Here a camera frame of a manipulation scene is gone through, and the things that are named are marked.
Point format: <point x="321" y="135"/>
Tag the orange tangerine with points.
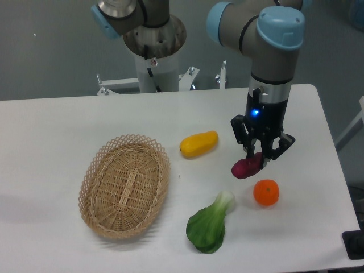
<point x="266" y="192"/>

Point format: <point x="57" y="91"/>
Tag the green bok choy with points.
<point x="206" y="228"/>

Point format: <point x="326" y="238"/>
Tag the black device at table edge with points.
<point x="353" y="241"/>

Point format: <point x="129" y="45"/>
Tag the yellow mango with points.
<point x="198" y="144"/>

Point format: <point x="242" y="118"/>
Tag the white frame at right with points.
<point x="351" y="130"/>

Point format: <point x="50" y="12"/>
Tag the white metal mounting frame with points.
<point x="129" y="85"/>

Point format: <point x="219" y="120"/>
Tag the purple sweet potato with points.
<point x="245" y="168"/>

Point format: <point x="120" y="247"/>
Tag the woven wicker basket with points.
<point x="124" y="187"/>

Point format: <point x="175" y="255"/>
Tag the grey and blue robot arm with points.
<point x="270" y="33"/>

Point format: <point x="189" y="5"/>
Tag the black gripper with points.
<point x="262" y="121"/>

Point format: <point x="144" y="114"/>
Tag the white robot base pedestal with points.
<point x="157" y="74"/>

